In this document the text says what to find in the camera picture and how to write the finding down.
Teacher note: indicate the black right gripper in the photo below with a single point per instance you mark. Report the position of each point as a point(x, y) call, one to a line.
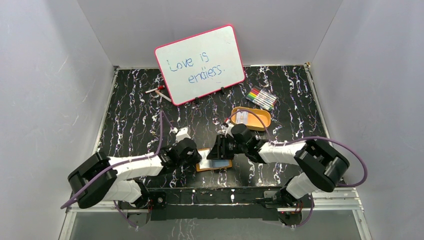
point(217, 152)

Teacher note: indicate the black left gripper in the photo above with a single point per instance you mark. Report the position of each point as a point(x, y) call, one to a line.
point(194, 156)

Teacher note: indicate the orange leather card holder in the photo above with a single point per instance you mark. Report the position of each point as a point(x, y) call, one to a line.
point(210, 164)

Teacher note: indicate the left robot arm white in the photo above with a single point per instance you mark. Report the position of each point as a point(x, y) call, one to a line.
point(106, 178)

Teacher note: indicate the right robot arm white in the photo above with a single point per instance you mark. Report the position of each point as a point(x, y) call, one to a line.
point(322, 166)

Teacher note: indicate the credit card in tray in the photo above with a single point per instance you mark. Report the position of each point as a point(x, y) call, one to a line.
point(242, 117)

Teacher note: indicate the orange oval tray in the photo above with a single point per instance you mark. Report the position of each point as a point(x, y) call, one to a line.
point(258, 119)

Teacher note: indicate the white marker brown tip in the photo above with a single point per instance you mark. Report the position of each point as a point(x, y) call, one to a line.
point(163, 96)

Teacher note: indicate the pack of coloured markers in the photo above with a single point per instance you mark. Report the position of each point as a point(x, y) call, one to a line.
point(262, 98)

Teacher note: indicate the white marker red cap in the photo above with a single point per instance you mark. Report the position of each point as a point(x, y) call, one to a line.
point(155, 89)

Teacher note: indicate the pink framed whiteboard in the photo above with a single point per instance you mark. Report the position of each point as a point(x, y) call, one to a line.
point(202, 64)

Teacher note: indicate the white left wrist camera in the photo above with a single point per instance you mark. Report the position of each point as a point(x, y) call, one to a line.
point(181, 133)

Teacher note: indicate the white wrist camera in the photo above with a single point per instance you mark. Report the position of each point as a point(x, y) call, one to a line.
point(181, 133)
point(227, 128)

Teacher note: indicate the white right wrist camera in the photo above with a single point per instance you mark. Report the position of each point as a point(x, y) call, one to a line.
point(227, 128)

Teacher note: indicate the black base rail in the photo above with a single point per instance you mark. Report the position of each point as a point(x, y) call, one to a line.
point(262, 203)

